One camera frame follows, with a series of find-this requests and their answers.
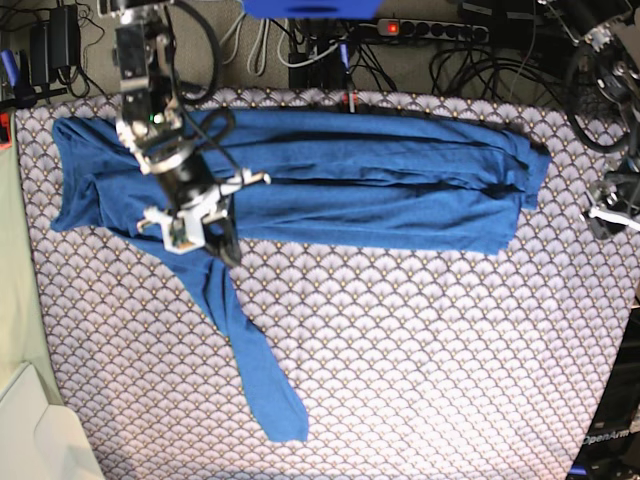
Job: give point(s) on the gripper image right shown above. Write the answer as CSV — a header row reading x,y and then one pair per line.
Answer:
x,y
617,191

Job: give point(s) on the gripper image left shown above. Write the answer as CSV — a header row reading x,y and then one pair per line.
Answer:
x,y
192,190

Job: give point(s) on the blue T-shirt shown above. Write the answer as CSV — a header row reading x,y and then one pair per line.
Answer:
x,y
338,179

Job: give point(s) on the red and grey clamp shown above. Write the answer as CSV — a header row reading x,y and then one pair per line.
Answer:
x,y
350,102

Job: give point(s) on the patterned fan-print tablecloth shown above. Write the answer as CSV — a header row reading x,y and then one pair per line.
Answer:
x,y
411,364

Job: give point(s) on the blue box overhead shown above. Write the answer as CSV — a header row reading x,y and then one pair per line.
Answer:
x,y
323,9

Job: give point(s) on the black OpenArm base box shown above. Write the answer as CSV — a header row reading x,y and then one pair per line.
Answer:
x,y
610,449

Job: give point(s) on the white plastic bin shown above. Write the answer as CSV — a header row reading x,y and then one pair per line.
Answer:
x,y
40,440

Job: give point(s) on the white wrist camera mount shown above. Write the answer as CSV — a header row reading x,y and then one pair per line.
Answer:
x,y
614,217
207,222

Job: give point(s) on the blue-handled clamp left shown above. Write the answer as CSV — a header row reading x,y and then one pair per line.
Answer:
x,y
24,95

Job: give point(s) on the black power strip red switch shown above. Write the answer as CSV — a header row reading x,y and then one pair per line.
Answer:
x,y
430,30

